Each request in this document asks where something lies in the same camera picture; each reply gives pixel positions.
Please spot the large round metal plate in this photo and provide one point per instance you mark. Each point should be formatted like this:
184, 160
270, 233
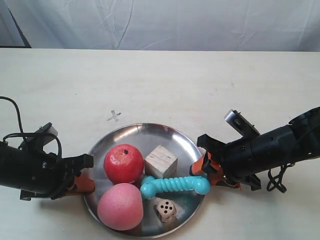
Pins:
146, 137

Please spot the teal rubber bone toy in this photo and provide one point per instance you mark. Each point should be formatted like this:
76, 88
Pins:
151, 186

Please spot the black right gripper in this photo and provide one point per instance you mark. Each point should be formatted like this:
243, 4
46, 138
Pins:
235, 163

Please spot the white backdrop cloth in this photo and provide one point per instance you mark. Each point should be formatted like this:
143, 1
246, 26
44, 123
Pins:
164, 25

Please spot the small wooden die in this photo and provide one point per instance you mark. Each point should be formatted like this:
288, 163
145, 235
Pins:
166, 210

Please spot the red toy apple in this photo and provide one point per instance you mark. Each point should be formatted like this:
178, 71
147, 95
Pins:
123, 163

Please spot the wooden cube block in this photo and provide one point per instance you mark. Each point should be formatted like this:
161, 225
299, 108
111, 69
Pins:
160, 163

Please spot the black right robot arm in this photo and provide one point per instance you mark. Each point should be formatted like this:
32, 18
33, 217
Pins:
306, 128

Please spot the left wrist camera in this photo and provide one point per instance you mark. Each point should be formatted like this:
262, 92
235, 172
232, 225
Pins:
38, 139

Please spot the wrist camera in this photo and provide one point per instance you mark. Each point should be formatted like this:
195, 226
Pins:
38, 139
235, 119

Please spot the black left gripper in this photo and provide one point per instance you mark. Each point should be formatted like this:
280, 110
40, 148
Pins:
41, 175

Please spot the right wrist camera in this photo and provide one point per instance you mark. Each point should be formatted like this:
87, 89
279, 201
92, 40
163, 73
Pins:
235, 119

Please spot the pink toy peach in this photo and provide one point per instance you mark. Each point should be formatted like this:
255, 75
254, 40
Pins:
121, 207

